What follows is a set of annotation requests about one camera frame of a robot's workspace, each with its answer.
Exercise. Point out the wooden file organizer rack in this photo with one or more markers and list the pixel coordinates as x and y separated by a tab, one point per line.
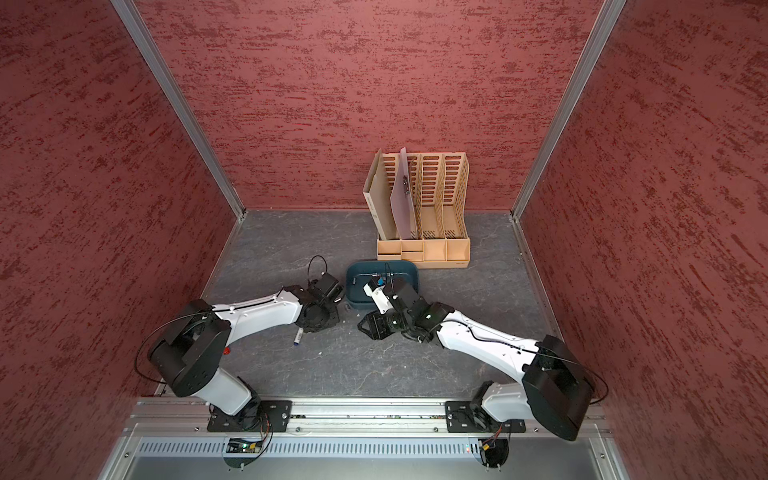
437	184

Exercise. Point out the right corner aluminium post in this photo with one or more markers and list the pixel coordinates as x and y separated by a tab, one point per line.
603	26

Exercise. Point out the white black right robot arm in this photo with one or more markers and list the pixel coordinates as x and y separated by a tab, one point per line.
548	384

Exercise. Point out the pale pink paper sheet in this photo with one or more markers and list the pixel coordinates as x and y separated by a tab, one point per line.
401	199

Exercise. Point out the corner aluminium post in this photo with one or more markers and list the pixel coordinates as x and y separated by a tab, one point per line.
603	26
137	29

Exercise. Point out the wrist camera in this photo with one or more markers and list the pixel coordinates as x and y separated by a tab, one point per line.
327	285
391	293

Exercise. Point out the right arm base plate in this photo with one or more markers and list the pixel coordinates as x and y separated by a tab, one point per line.
465	417

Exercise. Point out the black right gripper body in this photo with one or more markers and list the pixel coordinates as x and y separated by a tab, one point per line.
390	322

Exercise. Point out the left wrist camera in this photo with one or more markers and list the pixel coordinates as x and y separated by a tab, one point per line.
327	285

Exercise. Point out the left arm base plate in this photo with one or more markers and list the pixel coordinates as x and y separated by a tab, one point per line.
266	417

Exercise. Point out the blue white marker pen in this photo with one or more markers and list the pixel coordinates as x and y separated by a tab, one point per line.
298	337

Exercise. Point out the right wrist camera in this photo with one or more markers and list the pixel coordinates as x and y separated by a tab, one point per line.
391	293

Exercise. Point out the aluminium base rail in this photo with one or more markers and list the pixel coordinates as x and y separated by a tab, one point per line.
309	417

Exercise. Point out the teal plastic storage box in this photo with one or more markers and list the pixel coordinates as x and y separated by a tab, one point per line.
361	273

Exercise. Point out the left corner aluminium post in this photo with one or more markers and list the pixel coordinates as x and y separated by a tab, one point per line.
137	29

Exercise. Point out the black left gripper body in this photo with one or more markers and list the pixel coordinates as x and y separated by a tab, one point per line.
328	317

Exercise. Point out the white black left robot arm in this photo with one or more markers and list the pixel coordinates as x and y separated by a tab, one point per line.
187	354

